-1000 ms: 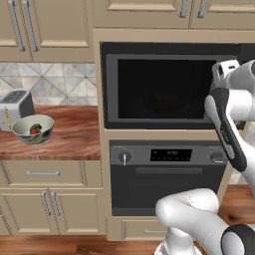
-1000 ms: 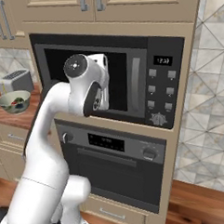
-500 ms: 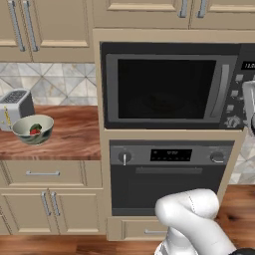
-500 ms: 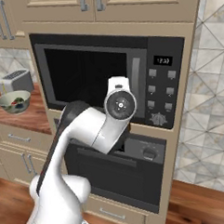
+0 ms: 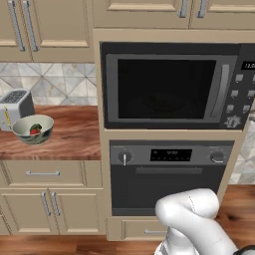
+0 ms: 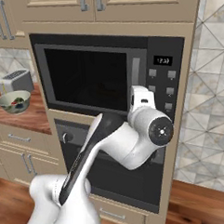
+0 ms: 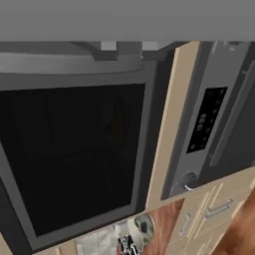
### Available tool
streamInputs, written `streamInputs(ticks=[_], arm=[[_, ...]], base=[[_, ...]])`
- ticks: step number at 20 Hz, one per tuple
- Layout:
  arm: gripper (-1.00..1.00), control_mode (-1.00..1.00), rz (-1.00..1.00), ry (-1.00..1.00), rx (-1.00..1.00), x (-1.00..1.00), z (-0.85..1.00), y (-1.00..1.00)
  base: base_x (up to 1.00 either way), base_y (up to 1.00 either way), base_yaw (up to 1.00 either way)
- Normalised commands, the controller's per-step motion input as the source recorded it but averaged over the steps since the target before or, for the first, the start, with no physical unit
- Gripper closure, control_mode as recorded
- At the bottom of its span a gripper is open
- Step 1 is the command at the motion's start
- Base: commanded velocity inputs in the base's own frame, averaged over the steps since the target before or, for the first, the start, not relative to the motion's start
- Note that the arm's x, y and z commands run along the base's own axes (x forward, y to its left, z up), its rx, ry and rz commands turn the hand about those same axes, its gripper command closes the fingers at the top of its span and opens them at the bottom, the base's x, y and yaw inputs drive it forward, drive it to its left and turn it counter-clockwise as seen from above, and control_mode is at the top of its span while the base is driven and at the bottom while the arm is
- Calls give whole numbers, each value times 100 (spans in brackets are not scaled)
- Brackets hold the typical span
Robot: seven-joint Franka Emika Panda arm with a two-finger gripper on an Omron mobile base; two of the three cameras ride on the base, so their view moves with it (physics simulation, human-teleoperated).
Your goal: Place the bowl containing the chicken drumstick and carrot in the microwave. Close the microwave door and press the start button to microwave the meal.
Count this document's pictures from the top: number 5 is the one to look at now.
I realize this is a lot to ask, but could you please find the grey microwave door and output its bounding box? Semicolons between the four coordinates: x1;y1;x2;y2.
105;53;239;124

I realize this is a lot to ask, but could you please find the black oven door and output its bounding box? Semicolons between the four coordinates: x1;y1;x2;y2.
110;164;227;217

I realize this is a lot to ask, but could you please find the beige lower cupboard door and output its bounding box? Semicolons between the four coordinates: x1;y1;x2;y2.
49;188;105;236
0;188;60;236

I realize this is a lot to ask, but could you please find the beige cupboard door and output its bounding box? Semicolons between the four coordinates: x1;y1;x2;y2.
189;0;255;31
92;0;192;30
20;0;95;64
49;188;105;236
0;0;34;64
0;188;60;236

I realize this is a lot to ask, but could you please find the white green patterned bowl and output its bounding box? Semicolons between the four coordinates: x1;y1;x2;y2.
11;114;55;146

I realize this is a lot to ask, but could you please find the beige upper cupboard door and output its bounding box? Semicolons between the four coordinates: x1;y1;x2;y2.
189;0;255;31
20;0;95;64
0;0;34;64
92;0;192;30

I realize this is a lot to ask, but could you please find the black microwave oven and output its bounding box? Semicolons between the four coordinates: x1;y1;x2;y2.
100;41;255;130

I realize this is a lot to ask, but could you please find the black built-in oven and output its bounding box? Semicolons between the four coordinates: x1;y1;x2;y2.
109;139;236;217

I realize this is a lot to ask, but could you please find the grey oven knob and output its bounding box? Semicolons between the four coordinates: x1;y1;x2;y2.
118;149;132;166
209;149;226;164

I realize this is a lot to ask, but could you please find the beige tall appliance cabinet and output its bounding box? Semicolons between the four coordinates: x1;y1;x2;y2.
92;28;255;242

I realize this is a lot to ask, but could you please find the beige drawer front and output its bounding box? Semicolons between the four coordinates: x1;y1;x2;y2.
0;160;103;189
106;216;171;242

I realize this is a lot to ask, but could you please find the white toaster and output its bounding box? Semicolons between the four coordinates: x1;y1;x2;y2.
0;88;36;132

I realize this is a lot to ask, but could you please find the dark oven door handle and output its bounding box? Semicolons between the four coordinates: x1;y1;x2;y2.
134;166;204;175

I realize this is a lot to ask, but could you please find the silver drawer handle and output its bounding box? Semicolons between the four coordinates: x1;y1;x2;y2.
143;228;168;235
25;169;62;177

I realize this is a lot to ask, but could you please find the grey microwave door handle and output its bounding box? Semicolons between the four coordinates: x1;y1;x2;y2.
209;64;231;119

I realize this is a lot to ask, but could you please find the silver cupboard handle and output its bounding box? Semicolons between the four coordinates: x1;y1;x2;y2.
178;0;189;19
7;0;27;53
22;0;41;53
50;190;62;217
196;0;208;19
40;190;52;217

